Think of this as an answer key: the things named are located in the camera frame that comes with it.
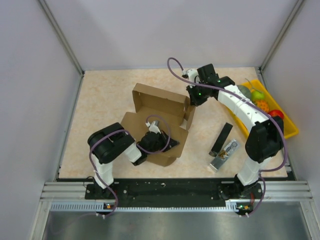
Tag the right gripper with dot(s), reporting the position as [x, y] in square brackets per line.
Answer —
[194, 101]

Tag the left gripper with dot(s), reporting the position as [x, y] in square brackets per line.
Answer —
[164, 137]

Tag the brown cardboard box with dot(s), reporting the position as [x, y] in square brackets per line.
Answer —
[173, 111]

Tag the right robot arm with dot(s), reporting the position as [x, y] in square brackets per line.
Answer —
[264, 140]

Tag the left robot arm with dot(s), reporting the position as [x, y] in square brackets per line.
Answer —
[107, 144]

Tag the black rectangular bar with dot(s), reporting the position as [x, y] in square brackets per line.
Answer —
[222, 137]

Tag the grey-green melon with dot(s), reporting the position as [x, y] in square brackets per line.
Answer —
[245, 91]

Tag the green apple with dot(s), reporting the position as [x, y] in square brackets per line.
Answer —
[257, 95]

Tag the orange pineapple toy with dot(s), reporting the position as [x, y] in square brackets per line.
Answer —
[263, 105]

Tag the red apple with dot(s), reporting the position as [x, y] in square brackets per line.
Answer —
[277, 113]

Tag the yellow plastic tray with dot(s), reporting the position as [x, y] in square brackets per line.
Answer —
[290, 128]

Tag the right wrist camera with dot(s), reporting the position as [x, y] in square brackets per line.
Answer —
[191, 75]

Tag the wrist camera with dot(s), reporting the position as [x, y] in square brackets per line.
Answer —
[191, 75]
[153, 126]

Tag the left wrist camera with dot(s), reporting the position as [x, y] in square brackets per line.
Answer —
[153, 126]

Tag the aluminium rail frame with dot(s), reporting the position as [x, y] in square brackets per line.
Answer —
[70, 196]

